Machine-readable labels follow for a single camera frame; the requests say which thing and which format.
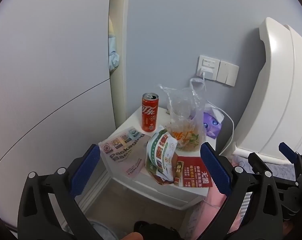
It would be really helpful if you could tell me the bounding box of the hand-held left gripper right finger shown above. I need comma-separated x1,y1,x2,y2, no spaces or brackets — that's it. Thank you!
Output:
200,142,284,240

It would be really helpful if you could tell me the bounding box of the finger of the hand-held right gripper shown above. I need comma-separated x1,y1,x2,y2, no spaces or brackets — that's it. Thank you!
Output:
248,152,300,193
278,142,302,188

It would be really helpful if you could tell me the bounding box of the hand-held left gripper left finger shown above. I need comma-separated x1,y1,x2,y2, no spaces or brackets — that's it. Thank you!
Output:
17,144,104,240

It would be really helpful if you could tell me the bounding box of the red paper leaflet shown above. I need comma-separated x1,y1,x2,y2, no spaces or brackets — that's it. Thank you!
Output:
174,155,214,188

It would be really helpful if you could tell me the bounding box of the pink printed packaging bag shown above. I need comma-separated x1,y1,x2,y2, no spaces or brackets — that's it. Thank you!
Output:
98,126,151,179

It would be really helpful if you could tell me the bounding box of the trash bin with liner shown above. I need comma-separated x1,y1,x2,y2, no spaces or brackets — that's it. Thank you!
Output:
87,220,119,240

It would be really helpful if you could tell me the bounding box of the red soda can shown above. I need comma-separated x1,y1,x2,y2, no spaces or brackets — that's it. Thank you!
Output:
141,92,159,132

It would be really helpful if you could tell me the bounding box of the pink blanket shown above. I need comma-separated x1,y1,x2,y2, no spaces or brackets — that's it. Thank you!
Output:
186,187,244,240

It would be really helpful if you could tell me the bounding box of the clear plastic bag with food container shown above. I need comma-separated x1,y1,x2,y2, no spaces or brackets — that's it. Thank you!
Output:
159,78,207,152

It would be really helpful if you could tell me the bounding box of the purple tissue pack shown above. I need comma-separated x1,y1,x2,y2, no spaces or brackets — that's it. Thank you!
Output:
203,105,225,138

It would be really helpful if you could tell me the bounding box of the green and white food wrapper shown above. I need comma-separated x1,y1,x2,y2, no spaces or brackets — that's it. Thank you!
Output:
145,127,179,184

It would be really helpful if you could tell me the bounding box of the white nightstand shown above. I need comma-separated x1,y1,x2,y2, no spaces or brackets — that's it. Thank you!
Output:
98,106,217,210

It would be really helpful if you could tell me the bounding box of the white bed headboard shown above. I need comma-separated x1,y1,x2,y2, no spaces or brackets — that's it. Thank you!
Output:
232,17,302,164

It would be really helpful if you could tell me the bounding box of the light blue cloth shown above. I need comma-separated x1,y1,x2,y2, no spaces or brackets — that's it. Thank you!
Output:
108,36,120,72

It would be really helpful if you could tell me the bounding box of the white charger cable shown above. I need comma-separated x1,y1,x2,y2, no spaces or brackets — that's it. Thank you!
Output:
201,72,235,154

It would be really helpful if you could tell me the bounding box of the white wall switch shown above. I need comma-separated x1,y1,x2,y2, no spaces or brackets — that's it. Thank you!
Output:
217,60,239,87

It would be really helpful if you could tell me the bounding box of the white wall socket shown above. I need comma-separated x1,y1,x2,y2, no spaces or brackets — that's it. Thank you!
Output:
197,55,220,81

